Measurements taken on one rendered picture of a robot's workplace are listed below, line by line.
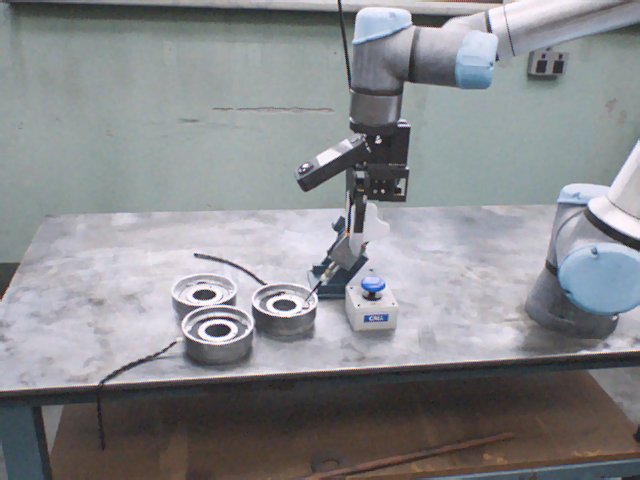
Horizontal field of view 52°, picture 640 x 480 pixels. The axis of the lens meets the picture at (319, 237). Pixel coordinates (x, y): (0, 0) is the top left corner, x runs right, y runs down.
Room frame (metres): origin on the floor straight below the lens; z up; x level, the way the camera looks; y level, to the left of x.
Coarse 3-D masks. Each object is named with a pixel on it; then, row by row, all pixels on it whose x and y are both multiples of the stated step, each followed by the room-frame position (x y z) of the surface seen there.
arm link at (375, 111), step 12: (360, 96) 0.91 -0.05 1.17; (372, 96) 0.91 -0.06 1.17; (384, 96) 0.91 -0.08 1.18; (396, 96) 0.92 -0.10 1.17; (360, 108) 0.91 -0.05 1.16; (372, 108) 0.91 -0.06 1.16; (384, 108) 0.91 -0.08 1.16; (396, 108) 0.92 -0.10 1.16; (360, 120) 0.91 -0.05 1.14; (372, 120) 0.91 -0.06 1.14; (384, 120) 0.91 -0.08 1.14; (396, 120) 0.92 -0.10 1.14
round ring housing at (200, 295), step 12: (192, 276) 0.98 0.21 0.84; (204, 276) 0.98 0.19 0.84; (216, 276) 0.98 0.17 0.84; (180, 288) 0.95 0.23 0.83; (204, 288) 0.96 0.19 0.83; (228, 288) 0.96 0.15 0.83; (180, 300) 0.89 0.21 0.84; (192, 300) 0.91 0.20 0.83; (204, 300) 0.95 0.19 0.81; (216, 300) 0.92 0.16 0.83; (228, 300) 0.91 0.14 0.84; (180, 312) 0.89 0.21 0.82
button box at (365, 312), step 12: (348, 288) 0.95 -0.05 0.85; (360, 288) 0.96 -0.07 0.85; (348, 300) 0.94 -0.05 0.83; (360, 300) 0.92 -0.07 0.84; (372, 300) 0.92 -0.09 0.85; (384, 300) 0.92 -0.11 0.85; (348, 312) 0.93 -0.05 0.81; (360, 312) 0.89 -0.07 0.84; (372, 312) 0.90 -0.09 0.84; (384, 312) 0.90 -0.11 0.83; (396, 312) 0.91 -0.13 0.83; (360, 324) 0.89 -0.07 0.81; (372, 324) 0.90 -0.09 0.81; (384, 324) 0.90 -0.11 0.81; (396, 324) 0.91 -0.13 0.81
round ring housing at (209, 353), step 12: (192, 312) 0.86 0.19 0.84; (204, 312) 0.87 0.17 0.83; (216, 312) 0.88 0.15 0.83; (228, 312) 0.88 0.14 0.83; (240, 312) 0.87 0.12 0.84; (192, 324) 0.85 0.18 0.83; (204, 324) 0.85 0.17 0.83; (216, 324) 0.85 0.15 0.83; (228, 324) 0.85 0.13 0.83; (252, 324) 0.84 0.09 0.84; (204, 336) 0.82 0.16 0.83; (216, 336) 0.85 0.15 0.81; (228, 336) 0.82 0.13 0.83; (252, 336) 0.83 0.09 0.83; (192, 348) 0.79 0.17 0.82; (204, 348) 0.78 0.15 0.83; (216, 348) 0.78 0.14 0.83; (228, 348) 0.79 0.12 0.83; (240, 348) 0.80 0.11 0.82; (204, 360) 0.79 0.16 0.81; (216, 360) 0.79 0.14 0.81; (228, 360) 0.79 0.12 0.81
